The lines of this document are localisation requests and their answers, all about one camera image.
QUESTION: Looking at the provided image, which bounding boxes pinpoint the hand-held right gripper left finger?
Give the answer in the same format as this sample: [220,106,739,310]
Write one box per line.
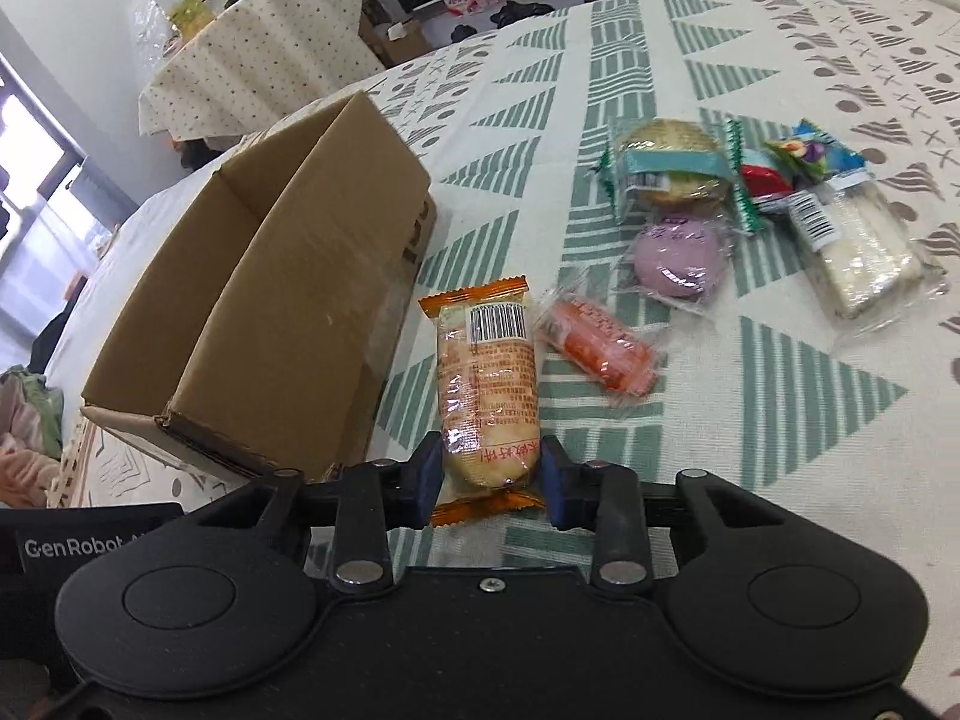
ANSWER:
[184,431,445,592]

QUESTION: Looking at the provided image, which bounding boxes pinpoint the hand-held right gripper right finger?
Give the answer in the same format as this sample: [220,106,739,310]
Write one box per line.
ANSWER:
[540,435,787,592]

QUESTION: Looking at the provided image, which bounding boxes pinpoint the orange rice cracker packet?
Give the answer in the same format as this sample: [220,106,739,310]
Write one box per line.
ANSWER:
[418,277,548,527]

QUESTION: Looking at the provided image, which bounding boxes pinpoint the orange-red snack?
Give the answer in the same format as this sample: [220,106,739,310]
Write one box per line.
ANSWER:
[534,268,668,413]

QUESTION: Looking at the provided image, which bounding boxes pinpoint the brown cardboard box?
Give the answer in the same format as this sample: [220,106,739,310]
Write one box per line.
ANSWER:
[79,90,440,485]

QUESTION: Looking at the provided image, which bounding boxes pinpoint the purple round cake packet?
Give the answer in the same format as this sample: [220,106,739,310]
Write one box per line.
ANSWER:
[615,206,740,316]

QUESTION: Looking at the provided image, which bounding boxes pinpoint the pile of snack packets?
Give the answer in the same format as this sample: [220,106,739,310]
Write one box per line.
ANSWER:
[596,118,762,237]

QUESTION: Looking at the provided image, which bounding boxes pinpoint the white cake packet blue top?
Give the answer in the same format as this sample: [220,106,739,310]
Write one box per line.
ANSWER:
[761,118,946,346]

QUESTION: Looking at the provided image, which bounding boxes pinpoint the pile of clothes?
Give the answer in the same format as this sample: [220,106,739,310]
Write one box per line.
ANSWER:
[0,364,65,511]

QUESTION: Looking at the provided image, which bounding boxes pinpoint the patterned blanket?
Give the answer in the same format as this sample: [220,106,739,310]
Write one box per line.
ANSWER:
[45,0,960,586]

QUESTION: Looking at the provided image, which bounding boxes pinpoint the red foil candy packet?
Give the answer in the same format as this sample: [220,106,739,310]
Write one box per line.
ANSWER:
[739,146,800,211]

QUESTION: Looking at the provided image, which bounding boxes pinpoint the dark cloth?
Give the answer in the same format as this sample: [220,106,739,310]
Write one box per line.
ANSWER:
[176,136,226,173]

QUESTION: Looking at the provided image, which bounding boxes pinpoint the dotted tablecloth table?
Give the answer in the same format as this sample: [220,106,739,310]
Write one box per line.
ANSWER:
[137,0,391,151]

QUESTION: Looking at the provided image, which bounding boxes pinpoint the small cardboard box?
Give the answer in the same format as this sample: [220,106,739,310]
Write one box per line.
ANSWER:
[371,15,428,65]

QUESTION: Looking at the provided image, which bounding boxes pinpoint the clear plastic bag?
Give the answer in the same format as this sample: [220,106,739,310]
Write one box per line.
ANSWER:
[127,0,181,83]

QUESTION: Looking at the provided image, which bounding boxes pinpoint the jar with yellow contents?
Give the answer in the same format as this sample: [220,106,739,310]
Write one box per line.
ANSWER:
[169,0,226,38]

